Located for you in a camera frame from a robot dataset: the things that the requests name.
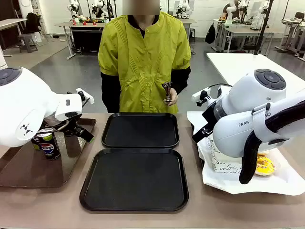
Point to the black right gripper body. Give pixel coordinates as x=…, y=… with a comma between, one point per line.
x=205, y=130

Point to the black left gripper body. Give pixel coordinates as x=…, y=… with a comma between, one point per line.
x=74, y=125

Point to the white script-printed donut sleeve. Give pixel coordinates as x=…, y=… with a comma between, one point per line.
x=210, y=145
x=224, y=164

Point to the black Pepsi can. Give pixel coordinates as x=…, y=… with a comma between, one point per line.
x=37, y=146
x=50, y=150

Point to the bronze metal tongs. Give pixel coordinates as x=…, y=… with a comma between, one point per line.
x=168, y=89

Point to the yellow sprinkled donut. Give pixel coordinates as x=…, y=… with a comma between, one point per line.
x=265, y=167

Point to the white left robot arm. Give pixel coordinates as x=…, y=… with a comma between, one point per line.
x=23, y=107

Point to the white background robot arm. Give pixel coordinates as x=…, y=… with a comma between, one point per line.
x=74, y=7
x=97, y=7
x=230, y=9

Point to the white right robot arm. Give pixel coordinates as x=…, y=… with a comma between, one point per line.
x=238, y=133

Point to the person's right forearm black sleeve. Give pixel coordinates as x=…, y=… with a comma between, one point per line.
x=109, y=93

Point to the person's left forearm black sleeve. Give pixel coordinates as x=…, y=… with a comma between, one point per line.
x=182, y=78

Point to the person's left hand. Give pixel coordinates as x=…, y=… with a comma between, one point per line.
x=174, y=97

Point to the brown plastic serving tray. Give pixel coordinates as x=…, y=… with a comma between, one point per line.
x=47, y=171

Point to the black square serving tray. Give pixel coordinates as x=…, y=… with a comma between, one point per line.
x=134, y=181
x=140, y=131

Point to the table with black panel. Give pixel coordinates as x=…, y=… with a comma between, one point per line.
x=85, y=38

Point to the person in yellow-green jacket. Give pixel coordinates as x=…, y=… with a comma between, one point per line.
x=143, y=62

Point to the black hanging bag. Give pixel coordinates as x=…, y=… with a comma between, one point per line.
x=210, y=34

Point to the gray stool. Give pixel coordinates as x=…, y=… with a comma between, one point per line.
x=27, y=38

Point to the white background work table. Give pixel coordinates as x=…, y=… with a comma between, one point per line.
x=247, y=31

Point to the black backpack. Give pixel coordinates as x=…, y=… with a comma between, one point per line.
x=32, y=22

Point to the black pole stand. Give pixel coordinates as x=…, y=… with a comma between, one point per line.
x=263, y=28

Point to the light wooden desk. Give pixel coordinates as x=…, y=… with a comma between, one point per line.
x=12, y=22

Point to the height-adjustable background desk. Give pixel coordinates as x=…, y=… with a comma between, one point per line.
x=291, y=21

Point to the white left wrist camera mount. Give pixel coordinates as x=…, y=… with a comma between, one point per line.
x=85, y=96

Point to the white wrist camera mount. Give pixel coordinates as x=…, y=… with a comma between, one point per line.
x=201, y=94
x=85, y=96

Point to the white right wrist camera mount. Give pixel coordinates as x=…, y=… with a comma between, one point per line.
x=201, y=94

